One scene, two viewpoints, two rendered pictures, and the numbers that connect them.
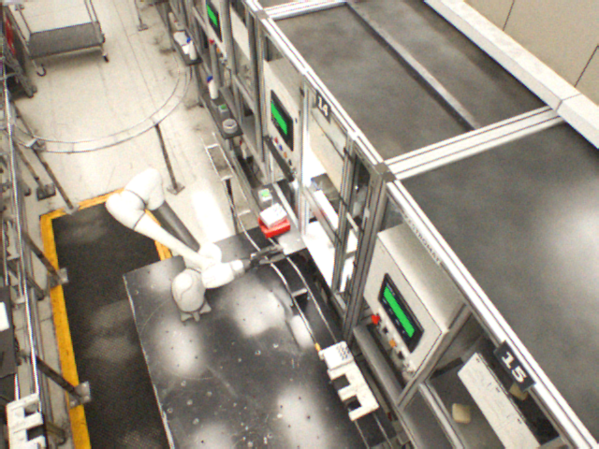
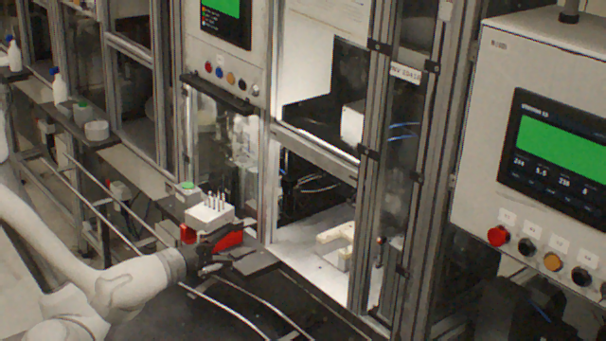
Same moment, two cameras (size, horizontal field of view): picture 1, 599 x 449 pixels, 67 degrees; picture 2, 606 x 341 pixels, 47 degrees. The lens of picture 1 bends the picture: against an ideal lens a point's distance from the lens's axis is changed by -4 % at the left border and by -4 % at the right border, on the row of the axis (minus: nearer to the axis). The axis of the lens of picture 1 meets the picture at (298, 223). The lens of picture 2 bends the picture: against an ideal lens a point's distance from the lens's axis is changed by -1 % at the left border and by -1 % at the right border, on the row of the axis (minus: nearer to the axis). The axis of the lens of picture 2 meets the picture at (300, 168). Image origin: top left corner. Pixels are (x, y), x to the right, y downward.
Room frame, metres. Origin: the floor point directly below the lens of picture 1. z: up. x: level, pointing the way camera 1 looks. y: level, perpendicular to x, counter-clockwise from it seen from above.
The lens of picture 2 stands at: (-0.21, 0.42, 2.14)
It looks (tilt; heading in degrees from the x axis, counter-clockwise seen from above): 27 degrees down; 343
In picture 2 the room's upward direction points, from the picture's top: 3 degrees clockwise
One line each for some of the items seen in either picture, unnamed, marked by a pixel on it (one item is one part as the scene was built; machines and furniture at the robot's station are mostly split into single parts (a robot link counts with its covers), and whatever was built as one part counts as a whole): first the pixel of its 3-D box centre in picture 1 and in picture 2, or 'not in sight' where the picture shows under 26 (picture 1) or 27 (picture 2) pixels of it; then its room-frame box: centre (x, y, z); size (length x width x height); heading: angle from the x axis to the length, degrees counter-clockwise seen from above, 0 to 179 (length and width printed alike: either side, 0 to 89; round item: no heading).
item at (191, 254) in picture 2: (250, 263); (194, 257); (1.25, 0.24, 1.13); 0.09 x 0.07 x 0.08; 115
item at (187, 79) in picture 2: (278, 156); (215, 90); (1.77, 0.11, 1.37); 0.36 x 0.04 x 0.04; 25
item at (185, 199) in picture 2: (267, 199); (190, 201); (1.79, 0.19, 0.97); 0.08 x 0.08 x 0.12; 25
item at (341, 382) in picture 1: (346, 381); not in sight; (0.74, -0.24, 0.84); 0.36 x 0.14 x 0.10; 25
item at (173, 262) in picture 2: (237, 268); (169, 267); (1.22, 0.31, 1.13); 0.09 x 0.06 x 0.09; 25
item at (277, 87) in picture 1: (302, 115); (253, 8); (1.82, -0.02, 1.60); 0.42 x 0.29 x 0.46; 25
